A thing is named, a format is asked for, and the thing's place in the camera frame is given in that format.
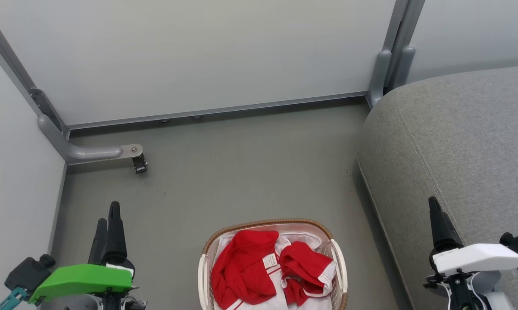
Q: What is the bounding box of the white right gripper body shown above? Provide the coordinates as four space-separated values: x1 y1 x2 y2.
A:
431 243 518 277

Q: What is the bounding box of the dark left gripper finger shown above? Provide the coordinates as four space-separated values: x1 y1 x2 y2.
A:
88 218 109 265
102 201 128 261

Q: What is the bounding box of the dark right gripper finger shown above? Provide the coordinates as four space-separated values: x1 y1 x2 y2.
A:
428 196 464 254

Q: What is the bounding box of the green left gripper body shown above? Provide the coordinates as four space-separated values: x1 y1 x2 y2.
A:
28 255 135 305

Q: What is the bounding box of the red white striped labelled garment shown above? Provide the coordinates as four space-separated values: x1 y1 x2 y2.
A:
211 229 286 310

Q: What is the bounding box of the red garment with white hem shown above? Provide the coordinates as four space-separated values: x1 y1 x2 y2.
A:
278 241 338 307

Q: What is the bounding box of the grey fabric sofa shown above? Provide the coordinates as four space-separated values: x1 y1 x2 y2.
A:
356 65 518 310

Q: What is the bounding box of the grey partition support foot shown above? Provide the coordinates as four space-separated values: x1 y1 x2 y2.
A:
38 114 144 165

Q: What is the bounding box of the white basket with brown rim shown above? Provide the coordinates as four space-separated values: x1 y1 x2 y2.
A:
197 218 349 310

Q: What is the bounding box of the white basket liner cloth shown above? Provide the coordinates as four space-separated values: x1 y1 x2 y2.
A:
216 232 331 310

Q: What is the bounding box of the teal left cable connector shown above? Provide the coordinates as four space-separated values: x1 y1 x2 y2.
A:
0 288 29 310

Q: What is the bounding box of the grey partition bottom rail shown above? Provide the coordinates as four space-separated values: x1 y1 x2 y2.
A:
67 90 369 130

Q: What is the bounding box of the grey partition double post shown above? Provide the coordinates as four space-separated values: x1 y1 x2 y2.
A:
368 0 425 108

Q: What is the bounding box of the grey partition corner post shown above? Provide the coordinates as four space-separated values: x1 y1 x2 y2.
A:
0 4 70 134

